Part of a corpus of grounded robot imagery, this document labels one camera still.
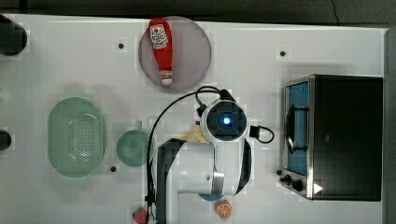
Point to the blue cup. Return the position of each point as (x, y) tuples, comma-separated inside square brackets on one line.
[(211, 197)]

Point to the green oval colander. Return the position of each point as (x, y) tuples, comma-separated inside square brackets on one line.
[(76, 137)]

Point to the black round object top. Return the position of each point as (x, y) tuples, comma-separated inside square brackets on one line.
[(13, 37)]

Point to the black round object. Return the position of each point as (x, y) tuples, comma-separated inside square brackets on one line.
[(13, 37), (5, 140)]

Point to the black toaster oven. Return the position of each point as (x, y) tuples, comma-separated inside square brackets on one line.
[(333, 138)]

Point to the orange slice toy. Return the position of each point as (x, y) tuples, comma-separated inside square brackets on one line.
[(223, 209)]

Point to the red ketchup bottle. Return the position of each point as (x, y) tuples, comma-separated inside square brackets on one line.
[(161, 41)]

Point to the black round object lower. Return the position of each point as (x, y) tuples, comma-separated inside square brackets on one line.
[(5, 140)]

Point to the red strawberry toy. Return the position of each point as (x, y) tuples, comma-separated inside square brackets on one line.
[(139, 215)]

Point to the grey round plate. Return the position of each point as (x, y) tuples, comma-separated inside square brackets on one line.
[(191, 55)]

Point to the green measuring cup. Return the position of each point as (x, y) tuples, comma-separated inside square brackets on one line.
[(132, 146)]

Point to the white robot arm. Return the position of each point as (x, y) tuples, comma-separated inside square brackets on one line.
[(221, 165)]

